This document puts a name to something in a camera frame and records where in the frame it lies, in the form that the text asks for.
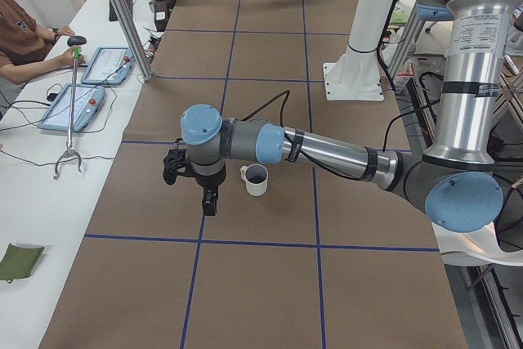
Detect white ribbed mug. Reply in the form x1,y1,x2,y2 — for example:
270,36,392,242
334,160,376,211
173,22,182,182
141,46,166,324
240,163,269,197

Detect white curled paper sheet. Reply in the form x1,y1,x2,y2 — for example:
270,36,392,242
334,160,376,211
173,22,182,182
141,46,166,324
432,223,522,266

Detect person in brown shirt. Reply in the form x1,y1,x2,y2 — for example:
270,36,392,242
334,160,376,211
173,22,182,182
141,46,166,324
1,0,75,85

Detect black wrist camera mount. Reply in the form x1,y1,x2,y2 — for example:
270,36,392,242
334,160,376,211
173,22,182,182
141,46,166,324
163,138,194,186

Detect green cloth pouch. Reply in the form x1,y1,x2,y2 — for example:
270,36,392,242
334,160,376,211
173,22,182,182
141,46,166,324
1,244,45,283

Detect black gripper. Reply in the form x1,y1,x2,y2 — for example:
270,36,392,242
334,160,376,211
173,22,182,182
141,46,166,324
191,163,226,216

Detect black braided camera cable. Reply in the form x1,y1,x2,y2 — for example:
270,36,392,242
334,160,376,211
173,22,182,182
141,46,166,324
240,89,340,178

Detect far blue teach pendant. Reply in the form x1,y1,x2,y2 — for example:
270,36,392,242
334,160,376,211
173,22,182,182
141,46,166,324
81,47,133,86

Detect blue teach pendant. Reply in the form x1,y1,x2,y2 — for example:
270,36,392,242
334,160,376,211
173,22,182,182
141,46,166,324
37,83,107,134
81,47,133,86

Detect near blue teach pendant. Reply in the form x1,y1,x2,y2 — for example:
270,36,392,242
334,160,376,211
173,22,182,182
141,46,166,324
37,83,107,134

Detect aluminium frame post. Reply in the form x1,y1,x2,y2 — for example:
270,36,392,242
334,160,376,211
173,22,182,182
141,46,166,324
110,0,153,82

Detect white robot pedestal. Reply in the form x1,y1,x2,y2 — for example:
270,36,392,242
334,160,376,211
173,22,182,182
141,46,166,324
323,0,396,101

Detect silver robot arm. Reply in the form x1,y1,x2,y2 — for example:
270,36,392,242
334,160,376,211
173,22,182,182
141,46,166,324
163,0,522,233

